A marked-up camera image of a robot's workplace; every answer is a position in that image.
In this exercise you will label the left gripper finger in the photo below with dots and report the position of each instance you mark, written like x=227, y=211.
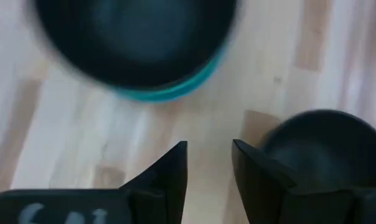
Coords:
x=259, y=186

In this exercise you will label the teal green bowl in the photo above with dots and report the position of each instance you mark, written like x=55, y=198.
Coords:
x=181, y=88

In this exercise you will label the black bowl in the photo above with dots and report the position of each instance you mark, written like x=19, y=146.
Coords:
x=135, y=40
x=328, y=149

